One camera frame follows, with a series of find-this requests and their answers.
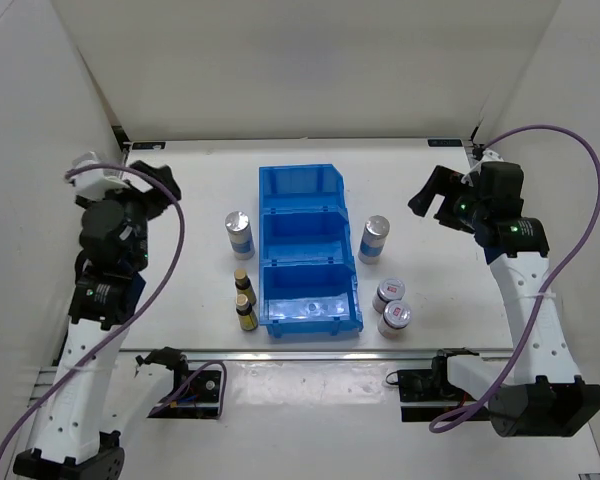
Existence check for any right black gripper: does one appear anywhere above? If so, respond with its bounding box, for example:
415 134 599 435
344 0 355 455
408 166 488 235

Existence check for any silver-lid blue-label bottle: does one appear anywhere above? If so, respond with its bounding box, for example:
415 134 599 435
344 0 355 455
358 215 390 264
225 211 255 260

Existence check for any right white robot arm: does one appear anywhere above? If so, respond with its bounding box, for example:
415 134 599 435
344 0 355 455
408 161 600 437

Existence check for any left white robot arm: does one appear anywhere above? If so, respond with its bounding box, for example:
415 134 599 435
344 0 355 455
9 160 185 479

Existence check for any rear red-logo lid jar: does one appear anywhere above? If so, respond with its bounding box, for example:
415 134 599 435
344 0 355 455
372 278 406 314

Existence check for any red-logo lid jar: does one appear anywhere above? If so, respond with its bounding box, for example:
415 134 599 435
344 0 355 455
377 300 412 339
372 278 406 314

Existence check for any front red-logo lid jar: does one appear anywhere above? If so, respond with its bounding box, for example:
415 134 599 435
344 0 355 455
377 300 412 339

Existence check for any rear small amber bottle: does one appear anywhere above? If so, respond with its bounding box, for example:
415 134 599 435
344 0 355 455
234 268 257 306

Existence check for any small amber bottle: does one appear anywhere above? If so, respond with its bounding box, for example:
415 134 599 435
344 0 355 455
234 268 257 306
235 294 259 331

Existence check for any blue three-compartment plastic bin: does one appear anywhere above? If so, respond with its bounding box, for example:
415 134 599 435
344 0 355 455
258 164 364 338

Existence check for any front small amber bottle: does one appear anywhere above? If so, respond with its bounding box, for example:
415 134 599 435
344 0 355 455
235 294 259 331

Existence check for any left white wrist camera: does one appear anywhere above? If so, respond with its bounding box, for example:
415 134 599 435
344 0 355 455
68 151 128 201

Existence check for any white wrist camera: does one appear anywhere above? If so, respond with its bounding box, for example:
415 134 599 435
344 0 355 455
461 145 504 186
68 151 128 201

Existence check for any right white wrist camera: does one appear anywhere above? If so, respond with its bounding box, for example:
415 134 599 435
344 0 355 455
461 145 504 186

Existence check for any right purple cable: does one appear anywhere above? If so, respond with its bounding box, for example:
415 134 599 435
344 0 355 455
428 125 600 435

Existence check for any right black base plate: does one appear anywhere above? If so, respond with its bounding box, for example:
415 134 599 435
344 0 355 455
384 355 474 423

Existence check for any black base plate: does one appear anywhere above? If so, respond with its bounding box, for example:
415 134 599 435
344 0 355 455
384 355 474 423
149 360 228 418

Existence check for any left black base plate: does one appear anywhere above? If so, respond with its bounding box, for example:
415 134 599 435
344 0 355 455
149 360 228 418

